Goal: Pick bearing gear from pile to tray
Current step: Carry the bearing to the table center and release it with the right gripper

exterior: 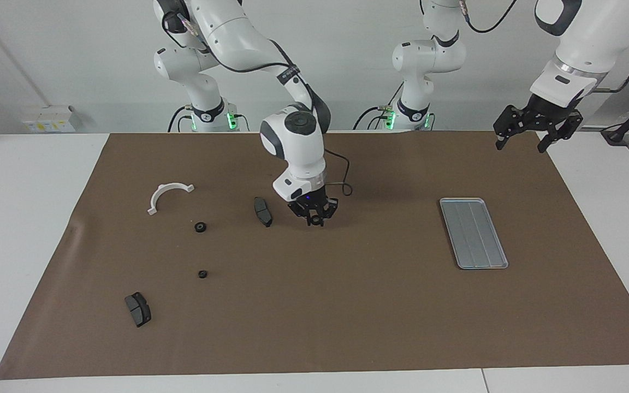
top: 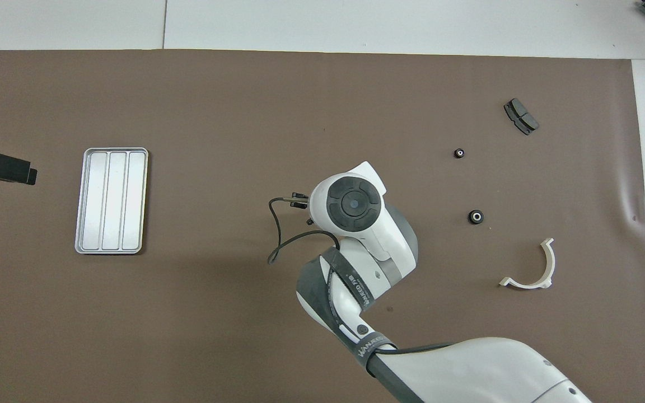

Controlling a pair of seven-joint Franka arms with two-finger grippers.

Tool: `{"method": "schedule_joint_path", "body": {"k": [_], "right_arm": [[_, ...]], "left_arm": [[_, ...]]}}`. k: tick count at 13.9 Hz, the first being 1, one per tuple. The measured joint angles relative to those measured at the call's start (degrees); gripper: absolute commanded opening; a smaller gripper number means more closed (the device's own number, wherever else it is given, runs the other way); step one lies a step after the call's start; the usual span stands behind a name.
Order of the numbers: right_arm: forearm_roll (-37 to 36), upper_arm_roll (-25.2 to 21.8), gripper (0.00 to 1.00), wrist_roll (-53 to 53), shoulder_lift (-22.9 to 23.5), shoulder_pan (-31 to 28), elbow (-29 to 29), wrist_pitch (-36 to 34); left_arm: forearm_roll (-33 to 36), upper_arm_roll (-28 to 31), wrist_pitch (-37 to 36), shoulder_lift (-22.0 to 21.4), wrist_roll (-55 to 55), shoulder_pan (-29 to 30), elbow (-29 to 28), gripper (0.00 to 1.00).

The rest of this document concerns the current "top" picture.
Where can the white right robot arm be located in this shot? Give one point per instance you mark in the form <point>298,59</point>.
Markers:
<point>378,252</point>

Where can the silver metal tray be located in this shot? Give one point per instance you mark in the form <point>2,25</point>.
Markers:
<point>111,201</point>

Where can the brown table mat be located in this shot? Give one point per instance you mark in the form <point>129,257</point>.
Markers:
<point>244,112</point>

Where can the dark grey brake pad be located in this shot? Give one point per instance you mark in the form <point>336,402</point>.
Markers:
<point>521,116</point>

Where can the white curved plastic bracket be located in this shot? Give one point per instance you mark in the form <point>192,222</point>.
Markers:
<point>550,268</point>

